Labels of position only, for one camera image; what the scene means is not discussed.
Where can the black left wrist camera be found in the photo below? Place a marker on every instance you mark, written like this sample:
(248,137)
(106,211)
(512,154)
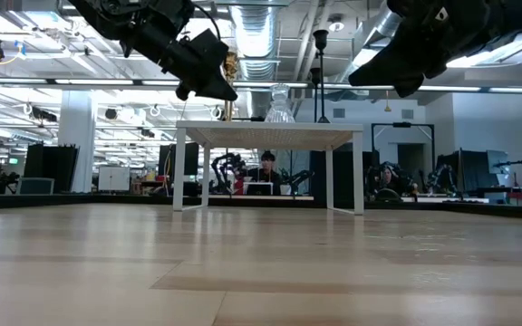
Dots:
(175,11)

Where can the black gantry frame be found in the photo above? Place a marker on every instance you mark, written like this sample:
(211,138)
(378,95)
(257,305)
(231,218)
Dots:
(401,124)

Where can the white perforated metal riser shelf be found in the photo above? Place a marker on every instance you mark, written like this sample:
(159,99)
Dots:
(270,136)

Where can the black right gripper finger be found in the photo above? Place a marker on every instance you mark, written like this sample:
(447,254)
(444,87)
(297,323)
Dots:
(408,88)
(388,72)

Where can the white laptop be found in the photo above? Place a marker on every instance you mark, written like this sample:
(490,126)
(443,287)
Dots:
(258,188)

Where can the silver ribbed ventilation duct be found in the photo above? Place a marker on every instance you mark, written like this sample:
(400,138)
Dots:
(256,36)

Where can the clear ribbed glass candle holder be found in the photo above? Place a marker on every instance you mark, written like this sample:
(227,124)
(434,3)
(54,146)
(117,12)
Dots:
(280,111)

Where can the white square column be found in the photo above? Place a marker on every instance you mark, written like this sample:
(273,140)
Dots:
(77,140)

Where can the black aluminium table frame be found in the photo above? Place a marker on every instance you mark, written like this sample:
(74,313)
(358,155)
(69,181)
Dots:
(492,209)

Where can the black desk monitors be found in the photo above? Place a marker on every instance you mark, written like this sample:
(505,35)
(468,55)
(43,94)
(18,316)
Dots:
(469,169)

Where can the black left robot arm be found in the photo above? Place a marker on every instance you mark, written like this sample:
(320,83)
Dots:
(107,18)

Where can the linear ceiling light strip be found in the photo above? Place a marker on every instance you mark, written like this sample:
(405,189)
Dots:
(107,82)

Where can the black room partition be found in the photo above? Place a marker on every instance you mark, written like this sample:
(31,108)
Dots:
(50,167)

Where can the white cabinet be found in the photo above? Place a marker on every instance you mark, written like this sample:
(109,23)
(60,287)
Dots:
(113,179)

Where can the teal grey box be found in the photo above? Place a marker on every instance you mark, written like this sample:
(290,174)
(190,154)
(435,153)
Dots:
(34,186)

